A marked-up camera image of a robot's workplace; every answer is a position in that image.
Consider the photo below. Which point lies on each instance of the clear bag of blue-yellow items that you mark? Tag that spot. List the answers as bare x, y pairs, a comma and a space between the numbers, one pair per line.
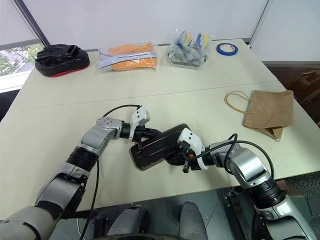
187, 50

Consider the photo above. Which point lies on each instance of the blue tape roll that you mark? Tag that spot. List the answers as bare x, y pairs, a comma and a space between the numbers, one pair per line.
221, 51

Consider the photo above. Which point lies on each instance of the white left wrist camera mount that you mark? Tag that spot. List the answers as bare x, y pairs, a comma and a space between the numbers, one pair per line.
138, 116

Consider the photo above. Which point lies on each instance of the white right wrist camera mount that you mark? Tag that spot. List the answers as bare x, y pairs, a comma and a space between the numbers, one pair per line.
191, 138

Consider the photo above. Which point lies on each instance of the white wall post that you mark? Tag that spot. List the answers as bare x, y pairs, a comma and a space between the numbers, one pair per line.
260, 21

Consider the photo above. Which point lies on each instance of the dark object behind table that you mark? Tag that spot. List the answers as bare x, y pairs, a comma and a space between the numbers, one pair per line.
306, 85

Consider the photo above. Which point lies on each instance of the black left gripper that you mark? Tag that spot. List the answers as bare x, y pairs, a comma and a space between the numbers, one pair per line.
142, 133

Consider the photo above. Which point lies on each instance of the brown paper bag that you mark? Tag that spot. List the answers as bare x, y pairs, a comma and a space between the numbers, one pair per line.
270, 110

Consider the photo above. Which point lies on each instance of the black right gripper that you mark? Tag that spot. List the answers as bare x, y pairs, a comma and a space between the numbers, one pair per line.
191, 161

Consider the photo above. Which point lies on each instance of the black metal frame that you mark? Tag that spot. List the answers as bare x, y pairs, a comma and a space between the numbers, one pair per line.
237, 207

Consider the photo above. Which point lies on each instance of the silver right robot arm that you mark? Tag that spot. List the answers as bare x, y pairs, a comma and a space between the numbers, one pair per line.
247, 166

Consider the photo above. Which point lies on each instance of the black bracket under table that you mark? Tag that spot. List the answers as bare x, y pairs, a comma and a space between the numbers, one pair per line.
100, 225

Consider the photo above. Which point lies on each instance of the black tool case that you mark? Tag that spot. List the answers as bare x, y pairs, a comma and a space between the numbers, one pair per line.
157, 145

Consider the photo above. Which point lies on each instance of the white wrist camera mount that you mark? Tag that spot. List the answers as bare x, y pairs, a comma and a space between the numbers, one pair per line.
138, 116
191, 138

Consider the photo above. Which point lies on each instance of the black shoe with red sole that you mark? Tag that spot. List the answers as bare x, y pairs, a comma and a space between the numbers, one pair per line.
61, 61

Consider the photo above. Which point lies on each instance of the grey window frame post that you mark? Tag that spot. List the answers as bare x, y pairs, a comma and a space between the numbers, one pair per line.
31, 23

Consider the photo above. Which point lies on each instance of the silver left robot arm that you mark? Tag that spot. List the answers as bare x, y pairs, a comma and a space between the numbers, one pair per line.
95, 140

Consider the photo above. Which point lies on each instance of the bagged orange canvas shoes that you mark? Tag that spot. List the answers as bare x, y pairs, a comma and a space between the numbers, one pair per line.
130, 58

